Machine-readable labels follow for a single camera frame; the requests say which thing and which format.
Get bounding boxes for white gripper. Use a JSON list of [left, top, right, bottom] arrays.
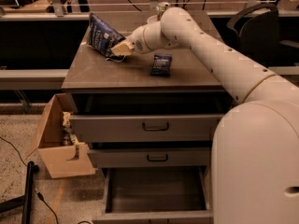
[[111, 28, 146, 56]]

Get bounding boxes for blue chip bag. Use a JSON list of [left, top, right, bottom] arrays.
[[88, 13, 125, 62]]

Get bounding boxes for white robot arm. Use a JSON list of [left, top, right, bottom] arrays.
[[112, 7, 299, 224]]

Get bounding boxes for dark blue rxbar wrapper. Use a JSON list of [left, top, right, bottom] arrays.
[[150, 53, 172, 77]]

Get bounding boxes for grey drawer cabinet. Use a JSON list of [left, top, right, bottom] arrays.
[[61, 10, 235, 173]]

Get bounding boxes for grey top drawer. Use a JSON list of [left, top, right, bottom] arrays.
[[70, 114, 222, 143]]

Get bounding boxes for grey drawer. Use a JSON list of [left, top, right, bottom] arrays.
[[88, 147, 210, 168], [92, 167, 213, 224], [70, 114, 222, 143]]

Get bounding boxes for grey middle drawer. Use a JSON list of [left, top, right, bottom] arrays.
[[88, 147, 210, 168]]

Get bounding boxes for grey bottom drawer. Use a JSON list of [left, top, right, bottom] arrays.
[[92, 167, 213, 224]]

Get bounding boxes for white bowl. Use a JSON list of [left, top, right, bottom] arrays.
[[147, 15, 158, 24]]

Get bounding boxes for soda can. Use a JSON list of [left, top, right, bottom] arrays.
[[156, 2, 170, 17]]

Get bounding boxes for items inside cardboard box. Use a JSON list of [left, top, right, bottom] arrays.
[[62, 112, 78, 146]]

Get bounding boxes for cardboard box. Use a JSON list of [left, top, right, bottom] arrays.
[[27, 93, 95, 178]]

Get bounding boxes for black office chair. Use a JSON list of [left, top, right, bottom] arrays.
[[227, 4, 299, 67]]

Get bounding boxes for black stand pole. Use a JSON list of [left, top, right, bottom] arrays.
[[0, 161, 39, 224]]

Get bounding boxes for black floor cable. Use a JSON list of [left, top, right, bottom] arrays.
[[0, 135, 60, 224]]

